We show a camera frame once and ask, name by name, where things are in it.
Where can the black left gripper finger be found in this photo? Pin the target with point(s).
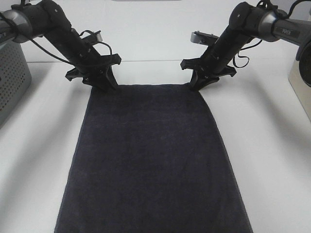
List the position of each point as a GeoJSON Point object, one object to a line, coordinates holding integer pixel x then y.
{"type": "Point", "coordinates": [110, 78]}
{"type": "Point", "coordinates": [96, 81]}

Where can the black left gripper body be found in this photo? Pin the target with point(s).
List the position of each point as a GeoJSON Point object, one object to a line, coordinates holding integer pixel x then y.
{"type": "Point", "coordinates": [89, 62]}

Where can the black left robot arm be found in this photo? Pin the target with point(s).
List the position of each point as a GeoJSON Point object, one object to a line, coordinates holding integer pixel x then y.
{"type": "Point", "coordinates": [25, 22]}

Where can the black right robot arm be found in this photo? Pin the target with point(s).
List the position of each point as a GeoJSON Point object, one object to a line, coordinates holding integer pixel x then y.
{"type": "Point", "coordinates": [263, 21]}

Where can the grey perforated plastic basket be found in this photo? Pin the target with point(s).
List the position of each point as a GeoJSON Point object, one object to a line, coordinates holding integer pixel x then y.
{"type": "Point", "coordinates": [15, 78]}

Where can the beige box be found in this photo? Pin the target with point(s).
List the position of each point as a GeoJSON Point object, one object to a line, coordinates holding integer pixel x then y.
{"type": "Point", "coordinates": [300, 79]}

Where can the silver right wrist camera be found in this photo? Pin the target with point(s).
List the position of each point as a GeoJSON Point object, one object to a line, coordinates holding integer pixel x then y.
{"type": "Point", "coordinates": [203, 38]}

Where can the dark navy towel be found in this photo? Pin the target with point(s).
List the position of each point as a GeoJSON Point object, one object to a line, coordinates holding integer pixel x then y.
{"type": "Point", "coordinates": [150, 159]}

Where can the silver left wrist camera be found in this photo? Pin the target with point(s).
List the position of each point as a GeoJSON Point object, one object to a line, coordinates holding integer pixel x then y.
{"type": "Point", "coordinates": [93, 38]}

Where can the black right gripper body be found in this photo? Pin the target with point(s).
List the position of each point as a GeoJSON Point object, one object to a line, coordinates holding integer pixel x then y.
{"type": "Point", "coordinates": [213, 62]}

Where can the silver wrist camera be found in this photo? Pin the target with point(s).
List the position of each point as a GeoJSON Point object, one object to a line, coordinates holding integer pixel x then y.
{"type": "Point", "coordinates": [203, 38]}
{"type": "Point", "coordinates": [93, 38]}

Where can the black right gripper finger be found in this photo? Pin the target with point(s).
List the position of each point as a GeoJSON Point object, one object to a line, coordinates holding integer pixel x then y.
{"type": "Point", "coordinates": [194, 78]}
{"type": "Point", "coordinates": [204, 81]}

